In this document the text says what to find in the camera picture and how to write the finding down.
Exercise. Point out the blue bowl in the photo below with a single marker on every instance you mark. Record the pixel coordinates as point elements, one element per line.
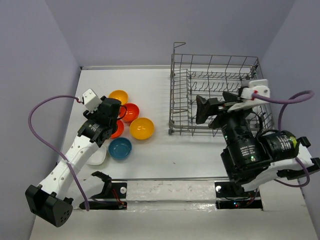
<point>120,148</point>

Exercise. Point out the orange bowl near rack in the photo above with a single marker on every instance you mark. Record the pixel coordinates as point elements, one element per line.
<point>129,112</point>

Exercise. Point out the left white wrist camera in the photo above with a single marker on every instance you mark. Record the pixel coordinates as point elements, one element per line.
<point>90,98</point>

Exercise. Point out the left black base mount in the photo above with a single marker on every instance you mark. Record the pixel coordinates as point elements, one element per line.
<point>103,193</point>

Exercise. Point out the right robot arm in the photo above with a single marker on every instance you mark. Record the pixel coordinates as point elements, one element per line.
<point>251,160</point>

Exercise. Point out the grey wire dish rack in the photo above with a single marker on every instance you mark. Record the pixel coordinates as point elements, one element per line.
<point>207,75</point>

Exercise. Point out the white square bowl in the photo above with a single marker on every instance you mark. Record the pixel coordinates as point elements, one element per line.
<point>98,157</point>

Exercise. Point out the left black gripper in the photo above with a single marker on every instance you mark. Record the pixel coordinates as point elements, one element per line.
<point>90,116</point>

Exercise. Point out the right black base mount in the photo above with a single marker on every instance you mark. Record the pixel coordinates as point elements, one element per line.
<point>230,197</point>

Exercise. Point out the large yellow bowl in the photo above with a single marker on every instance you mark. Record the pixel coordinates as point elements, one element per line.
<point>142,128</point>

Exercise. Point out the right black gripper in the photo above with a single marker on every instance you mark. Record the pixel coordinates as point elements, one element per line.
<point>211,106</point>

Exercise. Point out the small yellow bowl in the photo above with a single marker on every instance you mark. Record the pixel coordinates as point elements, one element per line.
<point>120,95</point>

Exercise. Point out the orange bowl left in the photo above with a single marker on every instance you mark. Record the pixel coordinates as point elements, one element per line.
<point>119,130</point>

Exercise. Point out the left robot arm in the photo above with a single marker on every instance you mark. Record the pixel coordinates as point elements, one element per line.
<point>48,200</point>

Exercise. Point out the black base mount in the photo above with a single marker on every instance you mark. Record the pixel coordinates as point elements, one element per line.
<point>103,193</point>
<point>230,197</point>

